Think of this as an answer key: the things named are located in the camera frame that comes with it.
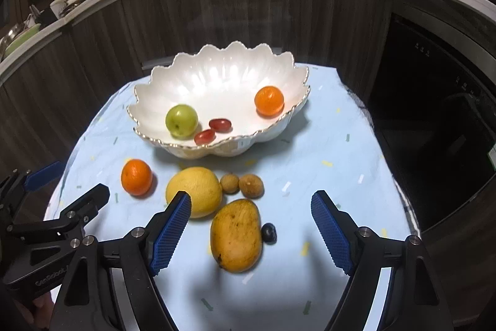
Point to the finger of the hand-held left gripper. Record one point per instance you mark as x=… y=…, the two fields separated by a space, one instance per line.
x=87 y=201
x=42 y=174

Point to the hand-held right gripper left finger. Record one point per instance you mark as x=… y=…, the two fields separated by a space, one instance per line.
x=172 y=234

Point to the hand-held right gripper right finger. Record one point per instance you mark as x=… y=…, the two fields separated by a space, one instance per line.
x=329 y=230

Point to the yellow lemon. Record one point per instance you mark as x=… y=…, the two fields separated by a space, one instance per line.
x=203 y=189

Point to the orange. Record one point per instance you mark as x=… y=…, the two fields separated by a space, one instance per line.
x=136 y=177
x=269 y=100

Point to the blueberry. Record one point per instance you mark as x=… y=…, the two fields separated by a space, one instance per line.
x=269 y=232

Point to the yellow mango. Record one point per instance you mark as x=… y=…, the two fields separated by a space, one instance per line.
x=235 y=236

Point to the small brown longan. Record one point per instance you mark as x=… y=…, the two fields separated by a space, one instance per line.
x=229 y=183

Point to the large brown longan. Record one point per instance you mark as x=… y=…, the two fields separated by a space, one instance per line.
x=251 y=185

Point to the red cherry tomato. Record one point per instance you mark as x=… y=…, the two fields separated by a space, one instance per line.
x=220 y=124
x=204 y=136

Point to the white scalloped bowl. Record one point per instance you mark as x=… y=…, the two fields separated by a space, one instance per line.
x=217 y=83

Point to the person's left hand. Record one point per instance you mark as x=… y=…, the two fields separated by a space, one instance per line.
x=40 y=307

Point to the light blue patterned tablecloth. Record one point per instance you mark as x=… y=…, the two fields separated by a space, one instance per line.
x=317 y=160

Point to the green bowl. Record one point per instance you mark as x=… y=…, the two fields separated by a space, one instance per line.
x=21 y=40

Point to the black dishwasher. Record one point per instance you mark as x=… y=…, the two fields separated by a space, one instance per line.
x=445 y=121

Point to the dark wood kitchen cabinets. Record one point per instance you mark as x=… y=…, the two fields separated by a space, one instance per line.
x=232 y=5

